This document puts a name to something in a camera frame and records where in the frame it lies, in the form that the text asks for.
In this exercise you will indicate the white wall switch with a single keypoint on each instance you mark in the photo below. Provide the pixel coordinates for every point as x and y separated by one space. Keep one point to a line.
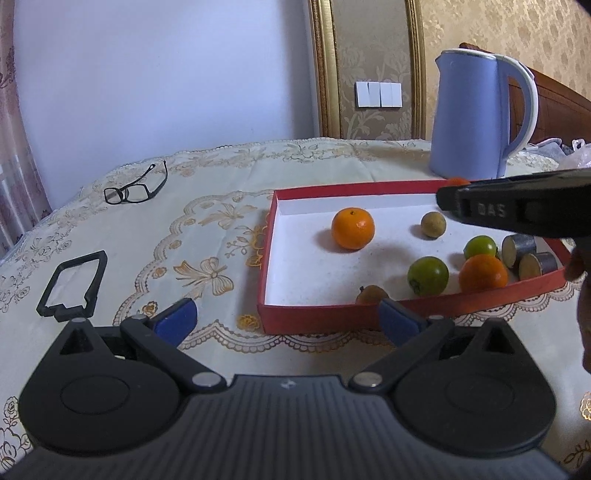
378 94

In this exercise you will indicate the small brown stemmed pear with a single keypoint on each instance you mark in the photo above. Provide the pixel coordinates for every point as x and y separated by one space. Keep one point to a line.
371 295

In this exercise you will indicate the wooden bed headboard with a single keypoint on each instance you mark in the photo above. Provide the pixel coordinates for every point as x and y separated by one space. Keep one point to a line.
563 115

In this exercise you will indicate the clear plastic bag of walnuts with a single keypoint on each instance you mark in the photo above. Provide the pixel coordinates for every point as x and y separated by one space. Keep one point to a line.
579 157

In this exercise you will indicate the green round citrus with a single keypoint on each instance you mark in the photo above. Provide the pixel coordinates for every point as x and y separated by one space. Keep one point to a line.
428 276
480 247

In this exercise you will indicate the blue electric kettle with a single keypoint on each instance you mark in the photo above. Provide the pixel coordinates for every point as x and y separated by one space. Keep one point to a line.
471 120

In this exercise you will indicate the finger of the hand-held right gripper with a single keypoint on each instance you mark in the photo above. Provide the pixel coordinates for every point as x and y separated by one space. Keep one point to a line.
508 207

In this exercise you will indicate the black plastic bracket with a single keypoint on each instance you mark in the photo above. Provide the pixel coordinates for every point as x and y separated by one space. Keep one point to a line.
64 315

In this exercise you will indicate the black eyeglasses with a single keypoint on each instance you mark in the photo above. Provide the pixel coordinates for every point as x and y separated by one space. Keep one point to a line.
124 187

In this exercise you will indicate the red shallow box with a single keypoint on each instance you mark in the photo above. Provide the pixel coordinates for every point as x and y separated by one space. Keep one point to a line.
314 258

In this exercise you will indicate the gold wall frame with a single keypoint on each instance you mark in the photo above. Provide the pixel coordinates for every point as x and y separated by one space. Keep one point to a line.
325 69

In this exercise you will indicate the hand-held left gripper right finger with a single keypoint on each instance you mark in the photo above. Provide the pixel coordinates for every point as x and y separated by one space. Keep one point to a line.
399 321

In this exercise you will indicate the patterned pink curtain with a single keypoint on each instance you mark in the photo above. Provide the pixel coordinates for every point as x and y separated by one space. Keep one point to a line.
16 138

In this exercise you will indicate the grey cloth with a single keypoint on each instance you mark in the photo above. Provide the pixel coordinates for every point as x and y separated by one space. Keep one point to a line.
547 146

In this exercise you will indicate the person's right hand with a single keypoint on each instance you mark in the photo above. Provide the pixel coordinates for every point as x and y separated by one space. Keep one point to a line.
581 265

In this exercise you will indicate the dark sugarcane piece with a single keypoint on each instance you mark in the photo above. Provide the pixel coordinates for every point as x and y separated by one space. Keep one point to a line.
519 247
540 265

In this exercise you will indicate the small brown kiwi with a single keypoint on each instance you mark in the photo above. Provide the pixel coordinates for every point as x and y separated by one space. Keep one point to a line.
432 225

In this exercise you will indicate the orange mandarin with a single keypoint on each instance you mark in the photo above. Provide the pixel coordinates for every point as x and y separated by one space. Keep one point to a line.
483 274
353 229

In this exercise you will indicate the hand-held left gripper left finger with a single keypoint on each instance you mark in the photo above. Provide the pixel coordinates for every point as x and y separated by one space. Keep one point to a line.
175 321

